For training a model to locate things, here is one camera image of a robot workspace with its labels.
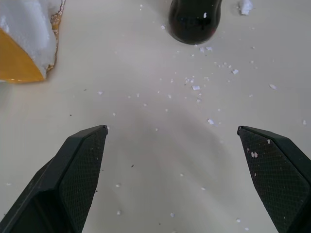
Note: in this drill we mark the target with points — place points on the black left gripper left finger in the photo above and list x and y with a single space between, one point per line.
73 174

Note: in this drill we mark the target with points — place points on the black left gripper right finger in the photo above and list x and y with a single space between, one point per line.
274 174

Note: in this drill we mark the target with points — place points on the white and yellow foam block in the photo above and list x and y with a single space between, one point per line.
23 40

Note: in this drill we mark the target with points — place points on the white foam chunk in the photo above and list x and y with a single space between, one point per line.
245 6

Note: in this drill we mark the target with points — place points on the dark soda bottle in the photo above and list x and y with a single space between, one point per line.
195 21

